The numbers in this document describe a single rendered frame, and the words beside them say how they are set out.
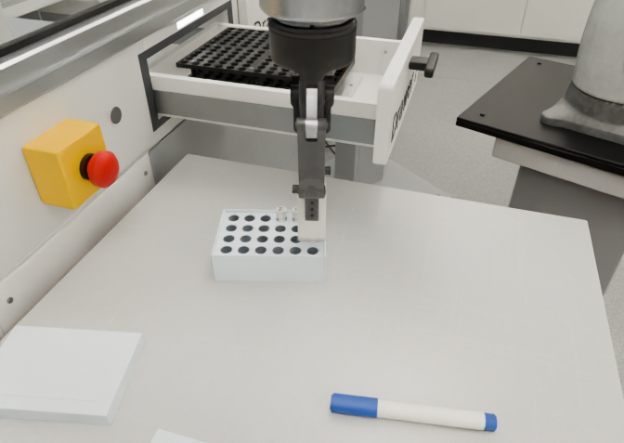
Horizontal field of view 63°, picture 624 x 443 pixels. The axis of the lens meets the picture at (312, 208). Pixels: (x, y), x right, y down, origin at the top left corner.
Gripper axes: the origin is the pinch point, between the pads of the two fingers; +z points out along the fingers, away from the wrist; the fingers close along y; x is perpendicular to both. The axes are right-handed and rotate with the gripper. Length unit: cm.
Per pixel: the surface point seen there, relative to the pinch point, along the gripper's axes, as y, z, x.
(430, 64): 23.1, -7.5, -15.6
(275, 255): -3.2, 4.0, 3.9
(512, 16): 289, 59, -122
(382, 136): 12.0, -2.5, -8.5
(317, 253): -1.5, 5.0, -0.6
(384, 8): 124, 12, -21
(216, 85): 20.3, -5.3, 13.1
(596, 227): 24, 20, -47
